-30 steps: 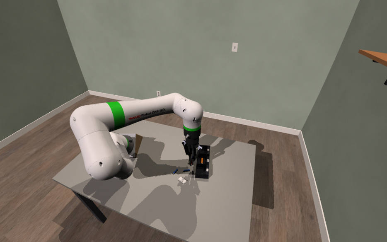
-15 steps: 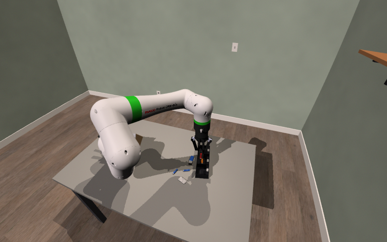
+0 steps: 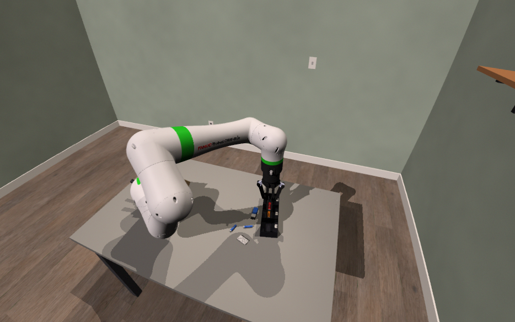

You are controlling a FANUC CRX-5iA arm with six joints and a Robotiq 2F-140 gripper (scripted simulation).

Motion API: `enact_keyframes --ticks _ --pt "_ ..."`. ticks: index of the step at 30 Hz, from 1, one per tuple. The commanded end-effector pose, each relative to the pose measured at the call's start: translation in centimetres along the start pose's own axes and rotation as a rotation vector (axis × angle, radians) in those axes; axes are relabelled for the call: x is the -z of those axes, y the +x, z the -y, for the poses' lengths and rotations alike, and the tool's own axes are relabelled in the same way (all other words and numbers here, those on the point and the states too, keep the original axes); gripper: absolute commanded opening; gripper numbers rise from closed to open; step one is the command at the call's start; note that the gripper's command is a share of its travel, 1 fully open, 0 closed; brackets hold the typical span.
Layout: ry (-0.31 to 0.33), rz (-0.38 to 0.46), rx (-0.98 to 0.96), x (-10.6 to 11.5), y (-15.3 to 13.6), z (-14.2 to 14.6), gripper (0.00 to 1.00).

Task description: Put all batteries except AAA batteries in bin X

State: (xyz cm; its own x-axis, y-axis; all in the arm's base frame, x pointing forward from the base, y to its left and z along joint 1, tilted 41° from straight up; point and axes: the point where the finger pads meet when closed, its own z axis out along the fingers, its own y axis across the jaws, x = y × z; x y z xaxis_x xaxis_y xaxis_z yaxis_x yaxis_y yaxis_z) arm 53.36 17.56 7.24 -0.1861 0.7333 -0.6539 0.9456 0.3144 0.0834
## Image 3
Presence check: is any black rack of bins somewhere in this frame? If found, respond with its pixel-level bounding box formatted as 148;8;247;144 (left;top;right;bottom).
260;198;279;238

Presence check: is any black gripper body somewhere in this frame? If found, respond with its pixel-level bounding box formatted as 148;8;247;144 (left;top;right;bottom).
261;173;280;188

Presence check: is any white domino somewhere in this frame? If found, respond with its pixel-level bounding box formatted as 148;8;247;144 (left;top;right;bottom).
237;235;249;245

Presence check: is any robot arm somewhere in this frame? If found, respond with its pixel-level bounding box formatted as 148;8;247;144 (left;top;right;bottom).
126;117;287;239

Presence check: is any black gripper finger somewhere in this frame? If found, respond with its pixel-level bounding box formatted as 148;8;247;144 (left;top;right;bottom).
257;180;269;210
271;182;285;210

